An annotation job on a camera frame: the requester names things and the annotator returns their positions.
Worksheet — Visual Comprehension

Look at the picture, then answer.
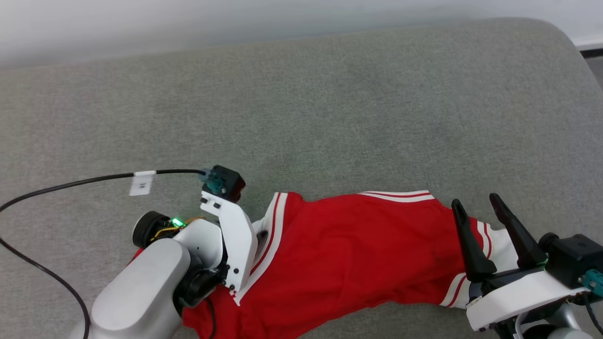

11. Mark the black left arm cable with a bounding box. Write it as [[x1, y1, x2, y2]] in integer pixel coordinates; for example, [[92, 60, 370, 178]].
[[0, 168, 226, 339]]

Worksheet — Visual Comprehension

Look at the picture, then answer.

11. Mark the white cable label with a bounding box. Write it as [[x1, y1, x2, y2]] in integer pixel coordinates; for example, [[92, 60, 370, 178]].
[[129, 170, 156, 196]]

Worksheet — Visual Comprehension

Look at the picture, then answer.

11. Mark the red and white sports garment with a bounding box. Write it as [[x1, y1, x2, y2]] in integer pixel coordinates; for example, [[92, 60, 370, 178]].
[[130, 190, 521, 339]]

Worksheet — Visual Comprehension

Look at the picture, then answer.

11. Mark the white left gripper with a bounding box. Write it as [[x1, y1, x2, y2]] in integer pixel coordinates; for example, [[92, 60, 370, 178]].
[[133, 191, 259, 293]]

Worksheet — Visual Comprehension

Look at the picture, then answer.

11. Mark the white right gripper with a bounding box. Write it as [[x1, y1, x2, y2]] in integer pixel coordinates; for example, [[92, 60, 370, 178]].
[[451, 193, 587, 332]]

